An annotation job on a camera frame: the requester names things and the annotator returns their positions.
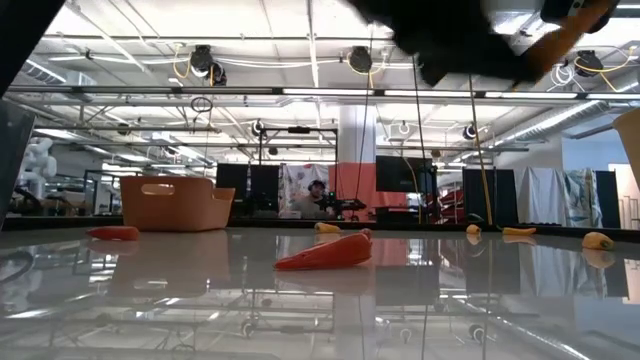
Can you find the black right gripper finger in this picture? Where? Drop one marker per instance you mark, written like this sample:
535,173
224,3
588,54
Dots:
440,35
557,10

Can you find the small orange pepper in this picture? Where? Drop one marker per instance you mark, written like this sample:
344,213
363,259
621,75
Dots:
473,230

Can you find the yellow pepper green stem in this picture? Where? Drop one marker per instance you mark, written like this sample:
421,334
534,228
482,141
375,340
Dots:
596,241

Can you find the long red chili pepper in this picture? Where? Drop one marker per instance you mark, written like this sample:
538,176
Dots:
330,254
112,234

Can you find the long ceiling light strip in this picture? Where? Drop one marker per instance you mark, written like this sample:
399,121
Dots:
325,92

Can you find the white building column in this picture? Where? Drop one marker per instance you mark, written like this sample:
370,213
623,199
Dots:
350,135

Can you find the wide black monitor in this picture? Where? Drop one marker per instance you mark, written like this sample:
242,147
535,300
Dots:
400,175

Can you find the red metal rack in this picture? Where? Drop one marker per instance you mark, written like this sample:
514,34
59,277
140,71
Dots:
452,207

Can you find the black partition panel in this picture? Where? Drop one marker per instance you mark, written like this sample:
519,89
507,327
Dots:
607,197
500,197

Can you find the coral red panel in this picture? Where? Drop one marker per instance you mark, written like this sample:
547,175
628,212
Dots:
345,180

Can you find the patterned blue white cloth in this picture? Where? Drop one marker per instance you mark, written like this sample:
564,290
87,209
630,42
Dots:
582,195

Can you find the black device with lights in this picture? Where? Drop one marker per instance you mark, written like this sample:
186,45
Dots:
347,204

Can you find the floral cloth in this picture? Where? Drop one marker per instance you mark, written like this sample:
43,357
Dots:
292,175

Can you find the person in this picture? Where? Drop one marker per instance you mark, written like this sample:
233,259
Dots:
310,202

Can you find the orange plastic basket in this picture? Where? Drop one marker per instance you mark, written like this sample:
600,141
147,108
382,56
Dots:
175,212

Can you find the grey ceiling truss beam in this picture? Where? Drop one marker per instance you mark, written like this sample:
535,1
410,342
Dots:
100,90

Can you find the white robot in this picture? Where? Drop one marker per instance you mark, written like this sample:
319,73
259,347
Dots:
37,165

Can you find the silver ventilation duct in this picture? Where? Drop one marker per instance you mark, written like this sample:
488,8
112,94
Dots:
550,122

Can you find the black gantry frame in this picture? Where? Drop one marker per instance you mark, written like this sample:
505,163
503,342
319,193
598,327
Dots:
300,130

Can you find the grey ventilation duct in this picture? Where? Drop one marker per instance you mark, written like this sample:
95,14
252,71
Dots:
55,75

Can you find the black metal table frame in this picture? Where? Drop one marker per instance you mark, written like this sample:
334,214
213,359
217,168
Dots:
60,223

